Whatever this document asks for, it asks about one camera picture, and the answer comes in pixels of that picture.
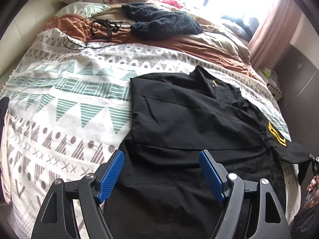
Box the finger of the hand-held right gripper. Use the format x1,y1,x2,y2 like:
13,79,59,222
309,154,319,173

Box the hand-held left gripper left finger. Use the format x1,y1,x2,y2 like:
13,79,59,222
31,150,125,239

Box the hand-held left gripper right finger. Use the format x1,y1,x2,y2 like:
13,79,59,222
199,150,292,239

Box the black shirt with yellow patch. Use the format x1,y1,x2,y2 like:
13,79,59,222
103,66,312,239

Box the person's right hand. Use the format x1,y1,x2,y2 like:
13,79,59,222
307,174,319,193

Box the grey wardrobe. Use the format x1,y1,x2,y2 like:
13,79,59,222
272,12,319,140

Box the white nightstand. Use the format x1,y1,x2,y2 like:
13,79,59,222
259,66,283,100

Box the white patterned blanket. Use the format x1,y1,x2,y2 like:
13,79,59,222
0,27,303,229

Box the dark cloth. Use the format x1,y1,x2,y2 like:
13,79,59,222
0,97,10,140

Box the orange and beige duvet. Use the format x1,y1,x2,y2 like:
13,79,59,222
41,4,265,80

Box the dark pillow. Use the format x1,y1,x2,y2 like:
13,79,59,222
221,15,260,41

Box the black fuzzy sweater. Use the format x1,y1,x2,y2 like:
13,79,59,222
121,2,204,40

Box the light green pillow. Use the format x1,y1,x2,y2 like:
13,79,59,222
55,1,111,20

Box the cream padded headboard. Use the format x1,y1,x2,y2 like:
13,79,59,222
0,0,100,80

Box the red cloth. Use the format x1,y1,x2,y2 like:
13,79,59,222
159,0,192,9

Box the tangled black cable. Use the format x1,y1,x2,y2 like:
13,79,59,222
62,17,132,50

